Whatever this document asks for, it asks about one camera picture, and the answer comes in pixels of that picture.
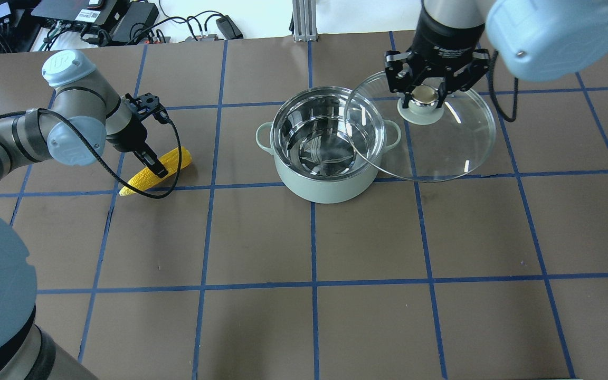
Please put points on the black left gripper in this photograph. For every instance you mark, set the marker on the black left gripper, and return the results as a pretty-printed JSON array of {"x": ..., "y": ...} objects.
[{"x": 131, "y": 135}]

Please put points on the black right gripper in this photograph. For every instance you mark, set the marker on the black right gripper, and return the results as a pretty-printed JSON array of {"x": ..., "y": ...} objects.
[{"x": 445, "y": 39}]

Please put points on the glass pot lid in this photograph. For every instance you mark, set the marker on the glass pot lid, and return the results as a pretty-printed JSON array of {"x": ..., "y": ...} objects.
[{"x": 437, "y": 145}]

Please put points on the pale green electric pot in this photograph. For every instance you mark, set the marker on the pale green electric pot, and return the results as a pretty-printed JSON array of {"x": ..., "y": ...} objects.
[{"x": 328, "y": 143}]

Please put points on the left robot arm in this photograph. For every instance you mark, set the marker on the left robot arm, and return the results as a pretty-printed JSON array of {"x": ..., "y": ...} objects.
[{"x": 87, "y": 114}]

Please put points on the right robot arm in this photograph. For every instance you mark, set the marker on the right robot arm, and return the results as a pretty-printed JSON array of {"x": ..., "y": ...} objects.
[{"x": 538, "y": 41}]

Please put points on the black power adapter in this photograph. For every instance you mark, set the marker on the black power adapter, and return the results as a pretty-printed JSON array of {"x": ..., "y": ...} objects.
[{"x": 228, "y": 28}]

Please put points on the aluminium frame post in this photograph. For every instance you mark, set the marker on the aluminium frame post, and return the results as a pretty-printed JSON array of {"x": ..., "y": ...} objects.
[{"x": 304, "y": 21}]

